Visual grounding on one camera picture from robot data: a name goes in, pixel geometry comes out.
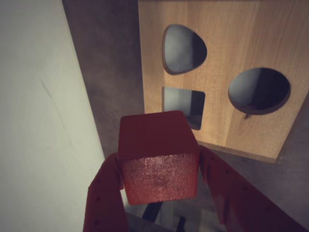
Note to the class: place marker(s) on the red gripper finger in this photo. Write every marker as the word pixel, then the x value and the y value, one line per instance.
pixel 241 205
pixel 103 198

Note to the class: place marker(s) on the red wooden cube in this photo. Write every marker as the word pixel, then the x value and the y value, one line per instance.
pixel 157 157

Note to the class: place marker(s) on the wooden shape sorter box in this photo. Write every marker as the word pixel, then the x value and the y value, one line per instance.
pixel 241 48

